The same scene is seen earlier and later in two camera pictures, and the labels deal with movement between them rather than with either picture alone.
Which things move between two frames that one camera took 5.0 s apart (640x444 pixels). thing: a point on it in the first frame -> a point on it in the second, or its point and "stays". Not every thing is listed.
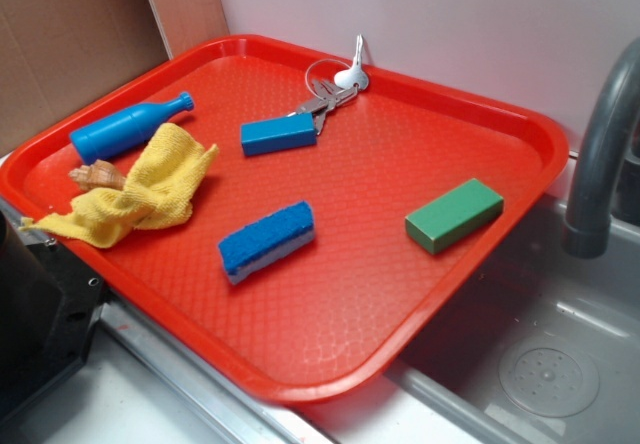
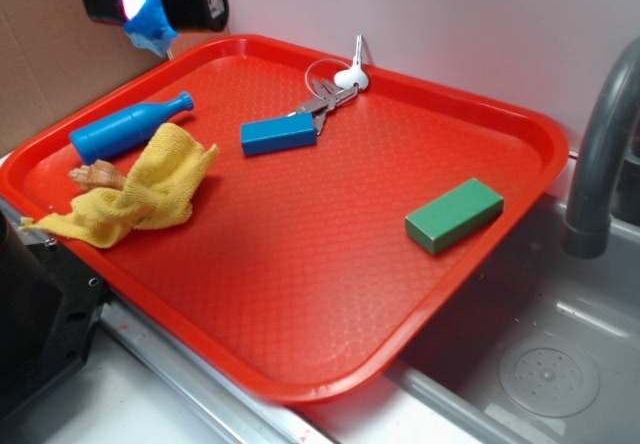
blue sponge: x=267 y=239 -> x=151 y=28
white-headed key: x=354 y=76 stays
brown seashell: x=99 y=175 stays
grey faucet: x=614 y=115 stays
